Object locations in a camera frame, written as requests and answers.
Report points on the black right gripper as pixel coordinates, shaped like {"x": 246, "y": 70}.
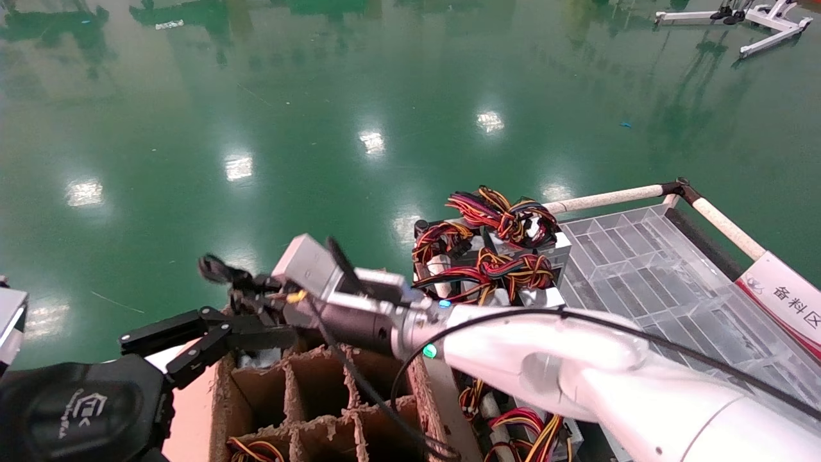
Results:
{"x": 353, "y": 324}

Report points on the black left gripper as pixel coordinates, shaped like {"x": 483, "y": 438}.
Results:
{"x": 77, "y": 410}

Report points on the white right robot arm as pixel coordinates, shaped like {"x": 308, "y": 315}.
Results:
{"x": 577, "y": 378}

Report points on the brown cardboard divider box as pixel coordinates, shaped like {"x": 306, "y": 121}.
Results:
{"x": 378, "y": 436}

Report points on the silver power supply unit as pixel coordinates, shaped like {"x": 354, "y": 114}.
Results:
{"x": 542, "y": 296}

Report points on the clear plastic compartment tray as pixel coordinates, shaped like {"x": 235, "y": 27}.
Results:
{"x": 628, "y": 256}

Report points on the white metal floor stand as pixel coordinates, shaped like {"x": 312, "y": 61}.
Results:
{"x": 686, "y": 17}

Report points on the white red printed sign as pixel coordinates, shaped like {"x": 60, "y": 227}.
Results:
{"x": 782, "y": 301}

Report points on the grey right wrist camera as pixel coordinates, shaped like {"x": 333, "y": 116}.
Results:
{"x": 308, "y": 263}

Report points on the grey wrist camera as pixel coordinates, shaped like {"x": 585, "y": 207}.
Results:
{"x": 9, "y": 321}
{"x": 308, "y": 263}

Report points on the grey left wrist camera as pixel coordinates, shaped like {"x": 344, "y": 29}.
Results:
{"x": 9, "y": 321}

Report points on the white tube cart frame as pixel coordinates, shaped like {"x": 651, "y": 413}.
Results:
{"x": 603, "y": 199}

